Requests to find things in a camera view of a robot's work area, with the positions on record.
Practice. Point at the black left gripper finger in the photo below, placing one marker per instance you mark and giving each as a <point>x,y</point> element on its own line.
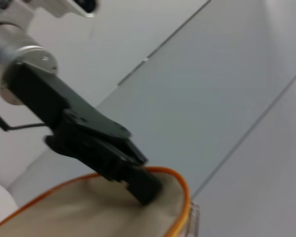
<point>130,151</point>

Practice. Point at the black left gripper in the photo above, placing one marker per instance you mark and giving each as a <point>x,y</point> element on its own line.
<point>54,96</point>

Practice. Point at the beige food bag orange trim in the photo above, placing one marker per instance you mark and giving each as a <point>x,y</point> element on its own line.
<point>88,217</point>

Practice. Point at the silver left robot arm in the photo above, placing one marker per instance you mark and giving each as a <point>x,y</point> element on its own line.
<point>5,47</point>

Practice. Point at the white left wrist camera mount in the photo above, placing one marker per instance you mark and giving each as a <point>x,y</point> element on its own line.
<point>64,8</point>

